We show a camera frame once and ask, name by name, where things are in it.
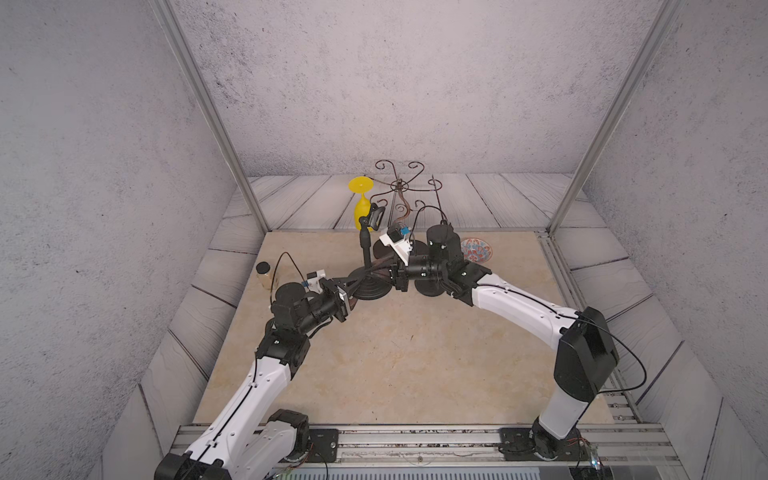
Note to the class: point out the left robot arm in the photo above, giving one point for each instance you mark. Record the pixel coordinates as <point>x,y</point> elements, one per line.
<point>244,442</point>

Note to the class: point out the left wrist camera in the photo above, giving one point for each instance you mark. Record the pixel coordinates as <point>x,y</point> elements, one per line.
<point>312,281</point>

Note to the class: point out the spice jar black lid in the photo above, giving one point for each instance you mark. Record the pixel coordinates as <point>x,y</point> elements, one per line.
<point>266,273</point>

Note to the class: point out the red blue patterned bowl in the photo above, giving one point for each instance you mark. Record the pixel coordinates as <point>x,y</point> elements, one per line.
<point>476,250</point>

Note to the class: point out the scrolled wire holder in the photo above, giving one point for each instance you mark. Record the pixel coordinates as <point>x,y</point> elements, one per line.
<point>395,190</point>

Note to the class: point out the yellow plastic goblet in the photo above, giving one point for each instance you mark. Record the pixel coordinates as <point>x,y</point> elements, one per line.
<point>360,186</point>

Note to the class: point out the dark oval stand base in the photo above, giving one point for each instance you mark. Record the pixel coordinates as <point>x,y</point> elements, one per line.
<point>381,251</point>

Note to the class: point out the aluminium front rail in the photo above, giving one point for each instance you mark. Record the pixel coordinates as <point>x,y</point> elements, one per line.
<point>596,451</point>

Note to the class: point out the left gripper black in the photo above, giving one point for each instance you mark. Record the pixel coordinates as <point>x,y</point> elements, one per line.
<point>337,297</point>

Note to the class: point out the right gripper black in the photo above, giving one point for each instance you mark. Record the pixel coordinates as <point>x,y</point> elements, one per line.
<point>399,275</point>

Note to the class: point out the aluminium left corner post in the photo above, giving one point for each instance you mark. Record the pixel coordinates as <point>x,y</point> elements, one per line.
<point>168,21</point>

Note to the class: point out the spare black microphone pole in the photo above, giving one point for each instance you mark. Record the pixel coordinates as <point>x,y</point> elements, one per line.
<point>368,223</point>

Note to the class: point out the aluminium corner post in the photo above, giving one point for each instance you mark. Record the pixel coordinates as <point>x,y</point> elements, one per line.
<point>659,29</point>
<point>168,21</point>

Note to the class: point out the aluminium right corner post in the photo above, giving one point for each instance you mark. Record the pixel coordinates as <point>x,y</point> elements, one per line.
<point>659,29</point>

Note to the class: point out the black round stand base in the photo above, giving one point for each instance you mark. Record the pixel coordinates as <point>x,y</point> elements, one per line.
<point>429,288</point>

